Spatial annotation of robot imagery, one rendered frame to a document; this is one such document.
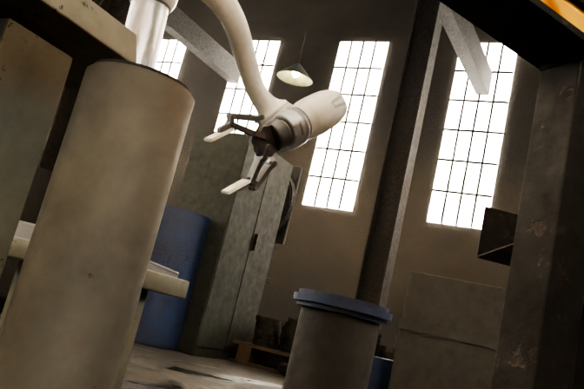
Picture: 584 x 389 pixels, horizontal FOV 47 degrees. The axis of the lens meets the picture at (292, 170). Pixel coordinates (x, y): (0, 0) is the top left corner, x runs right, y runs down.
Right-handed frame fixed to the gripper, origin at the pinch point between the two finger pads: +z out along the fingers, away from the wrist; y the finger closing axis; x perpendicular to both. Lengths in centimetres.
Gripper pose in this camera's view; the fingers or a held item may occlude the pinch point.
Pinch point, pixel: (219, 165)
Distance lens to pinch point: 159.6
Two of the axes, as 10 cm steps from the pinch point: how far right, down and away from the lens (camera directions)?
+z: -7.2, 4.1, -5.6
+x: -6.4, -1.0, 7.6
